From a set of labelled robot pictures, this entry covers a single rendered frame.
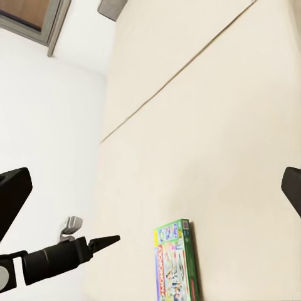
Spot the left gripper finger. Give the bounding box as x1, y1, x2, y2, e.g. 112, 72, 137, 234
88, 235, 120, 258

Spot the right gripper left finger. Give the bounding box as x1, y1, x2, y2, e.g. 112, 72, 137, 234
0, 167, 33, 242

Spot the board game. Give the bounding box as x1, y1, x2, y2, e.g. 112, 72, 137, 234
154, 219, 199, 301

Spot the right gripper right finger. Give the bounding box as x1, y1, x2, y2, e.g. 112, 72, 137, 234
281, 166, 301, 217

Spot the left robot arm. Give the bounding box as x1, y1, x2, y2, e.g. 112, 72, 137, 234
0, 216, 120, 292

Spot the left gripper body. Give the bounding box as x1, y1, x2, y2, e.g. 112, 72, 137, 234
43, 236, 91, 278

